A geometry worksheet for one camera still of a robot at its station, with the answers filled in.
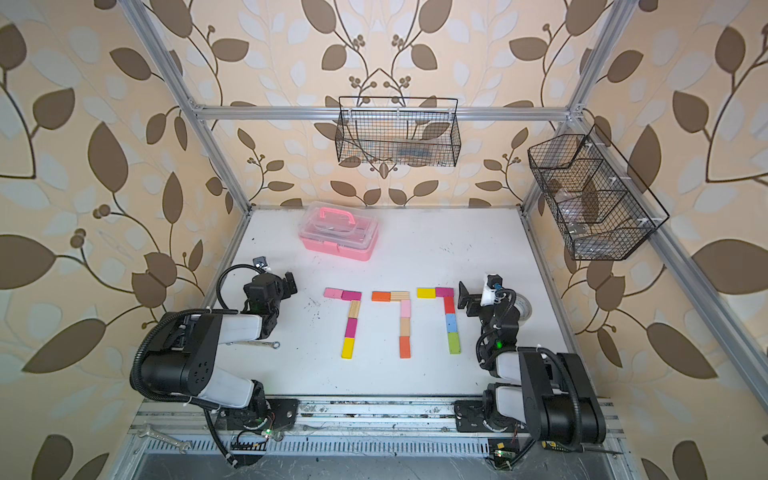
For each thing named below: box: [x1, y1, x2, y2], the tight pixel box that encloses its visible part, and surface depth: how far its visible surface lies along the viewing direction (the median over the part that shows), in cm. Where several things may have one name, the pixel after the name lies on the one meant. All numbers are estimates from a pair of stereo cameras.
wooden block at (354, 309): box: [348, 300, 361, 318], surface depth 95 cm
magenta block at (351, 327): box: [344, 317, 358, 338], surface depth 91 cm
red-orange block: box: [399, 336, 411, 359], surface depth 88 cm
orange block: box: [372, 291, 391, 302], surface depth 98 cm
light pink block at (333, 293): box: [323, 288, 344, 299], surface depth 98 cm
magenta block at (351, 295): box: [341, 290, 362, 301], surface depth 98 cm
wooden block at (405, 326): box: [400, 317, 411, 337], surface depth 92 cm
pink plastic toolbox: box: [298, 202, 379, 261], surface depth 104 cm
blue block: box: [445, 313, 457, 333], surface depth 92 cm
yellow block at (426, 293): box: [417, 288, 437, 299], surface depth 98 cm
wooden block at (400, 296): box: [391, 291, 411, 301], surface depth 97 cm
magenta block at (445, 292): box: [435, 287, 455, 297], surface depth 98 cm
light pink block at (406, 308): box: [401, 299, 411, 318], surface depth 96 cm
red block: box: [444, 296, 456, 314], surface depth 95 cm
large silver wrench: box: [137, 424, 192, 455], surface depth 74 cm
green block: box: [447, 332, 461, 355], surface depth 88 cm
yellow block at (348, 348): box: [341, 337, 355, 360], surface depth 87 cm
